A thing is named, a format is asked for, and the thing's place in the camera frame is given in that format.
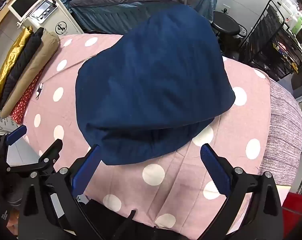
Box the red floral cloth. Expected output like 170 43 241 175
11 67 45 124

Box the black round stool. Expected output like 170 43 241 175
211 11 248 55

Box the black wire rack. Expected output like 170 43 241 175
238 0 302 80

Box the pink polka dot blanket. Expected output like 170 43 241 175
23 34 271 231

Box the white bottle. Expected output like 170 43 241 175
282 0 298 23

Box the green bottle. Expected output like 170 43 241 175
292 14 302 34

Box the wooden counter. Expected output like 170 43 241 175
0 1 17 39

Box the shiny gold jacket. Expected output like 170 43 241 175
0 26 33 112

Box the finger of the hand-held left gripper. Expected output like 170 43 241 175
6 139 64 176
0 125 28 166

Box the bed with grey blanket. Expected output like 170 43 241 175
57 0 219 34

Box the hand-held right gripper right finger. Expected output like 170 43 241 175
200 143 284 240

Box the navy blue jacket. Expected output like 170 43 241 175
75 4 236 166

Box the black quilted jacket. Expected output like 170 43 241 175
0 27 45 110

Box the white machine with screen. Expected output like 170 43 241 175
8 0 84 36

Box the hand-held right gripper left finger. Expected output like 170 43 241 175
18 144 104 240

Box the red box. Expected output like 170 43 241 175
281 192 302 230

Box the white printed box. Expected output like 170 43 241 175
0 110 20 132

